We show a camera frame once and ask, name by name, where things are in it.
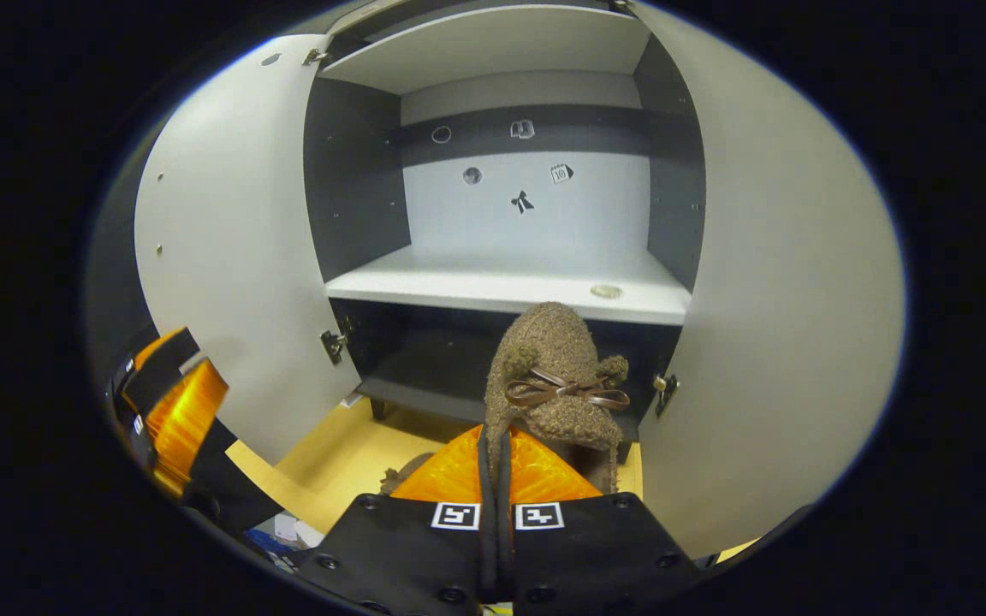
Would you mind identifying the grey shoe cabinet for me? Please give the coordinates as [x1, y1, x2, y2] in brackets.
[134, 0, 905, 561]

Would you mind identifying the blue cover book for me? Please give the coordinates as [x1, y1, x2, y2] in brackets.
[246, 529, 288, 559]

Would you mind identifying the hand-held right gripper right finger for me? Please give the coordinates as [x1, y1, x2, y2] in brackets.
[500, 428, 704, 616]

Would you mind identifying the grey shoe cabinet door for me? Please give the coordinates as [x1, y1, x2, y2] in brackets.
[134, 34, 361, 467]
[630, 0, 905, 561]

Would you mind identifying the brown fuzzy shoe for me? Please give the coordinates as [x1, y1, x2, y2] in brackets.
[380, 452, 438, 497]
[483, 301, 631, 497]

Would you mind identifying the white cover book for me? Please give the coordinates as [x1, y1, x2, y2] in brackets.
[275, 512, 323, 553]

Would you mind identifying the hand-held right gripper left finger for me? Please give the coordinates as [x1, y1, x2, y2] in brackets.
[292, 423, 502, 616]

